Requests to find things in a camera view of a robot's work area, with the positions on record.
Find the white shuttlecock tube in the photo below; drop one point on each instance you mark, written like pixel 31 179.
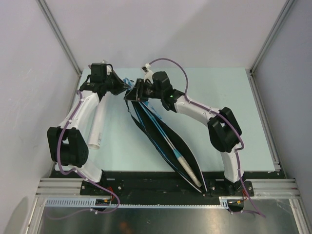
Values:
pixel 95 135

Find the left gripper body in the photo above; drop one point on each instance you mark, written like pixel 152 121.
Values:
pixel 114 85

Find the aluminium corner post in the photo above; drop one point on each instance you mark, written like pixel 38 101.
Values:
pixel 43 6
pixel 281 19

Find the left aluminium corner post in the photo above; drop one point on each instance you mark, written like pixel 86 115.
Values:
pixel 43 6

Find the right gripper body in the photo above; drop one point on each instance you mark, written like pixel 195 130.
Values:
pixel 145 91

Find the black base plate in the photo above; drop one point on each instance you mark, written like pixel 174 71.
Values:
pixel 161 188

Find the aluminium frame rail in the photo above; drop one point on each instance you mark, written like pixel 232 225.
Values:
pixel 59 192

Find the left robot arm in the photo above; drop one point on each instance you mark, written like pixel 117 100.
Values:
pixel 67 143

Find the blue racket bag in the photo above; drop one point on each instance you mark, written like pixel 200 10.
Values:
pixel 186 152

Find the right aluminium corner post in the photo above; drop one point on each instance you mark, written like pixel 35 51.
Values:
pixel 281 19

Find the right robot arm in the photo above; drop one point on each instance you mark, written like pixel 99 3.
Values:
pixel 224 131

